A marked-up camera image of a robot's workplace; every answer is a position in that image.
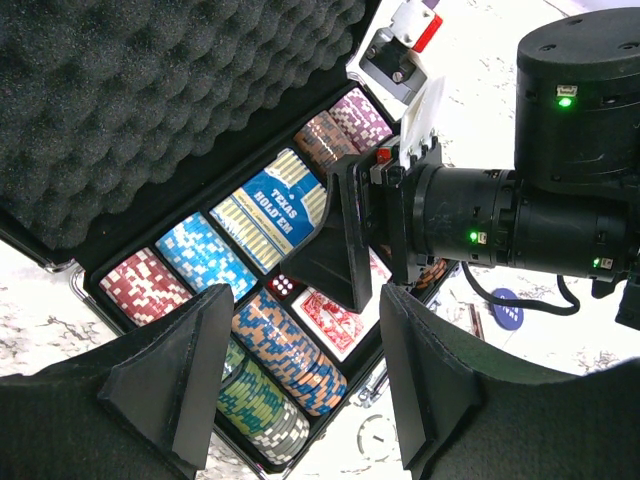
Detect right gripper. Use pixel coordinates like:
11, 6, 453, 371
281, 137, 442, 313

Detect blue tan chip row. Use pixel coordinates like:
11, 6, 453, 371
232, 289, 347, 416

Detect blue small blind button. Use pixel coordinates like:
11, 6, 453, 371
490, 288, 524, 331

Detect brown poker chip stack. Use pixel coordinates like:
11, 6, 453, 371
293, 111, 359, 177

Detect clear triangular card cutter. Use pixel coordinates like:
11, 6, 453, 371
468, 303, 485, 341

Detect red white poker chip stack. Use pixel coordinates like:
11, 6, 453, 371
99, 248, 192, 326

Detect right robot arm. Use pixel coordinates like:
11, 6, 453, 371
281, 7, 639, 328

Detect red dice in case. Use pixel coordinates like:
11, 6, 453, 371
266, 273, 304, 301

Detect black foam-lined poker case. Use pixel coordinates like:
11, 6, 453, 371
0, 0, 461, 476

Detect green grey chip row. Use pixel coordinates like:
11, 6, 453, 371
217, 339, 310, 465

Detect white poker chip left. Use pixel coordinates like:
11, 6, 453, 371
356, 414, 398, 462

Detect red playing card deck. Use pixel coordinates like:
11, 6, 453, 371
292, 249, 391, 362

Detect blue playing card deck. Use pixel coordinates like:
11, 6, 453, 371
210, 148, 326, 274

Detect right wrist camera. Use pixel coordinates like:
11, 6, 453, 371
359, 1, 444, 168

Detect orange black chip row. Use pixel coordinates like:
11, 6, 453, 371
415, 259, 447, 290

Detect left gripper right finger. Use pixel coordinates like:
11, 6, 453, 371
380, 284, 639, 479

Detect light blue poker chip stack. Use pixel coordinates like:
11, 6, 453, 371
155, 212, 257, 301

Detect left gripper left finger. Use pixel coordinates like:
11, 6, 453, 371
1, 285, 233, 479

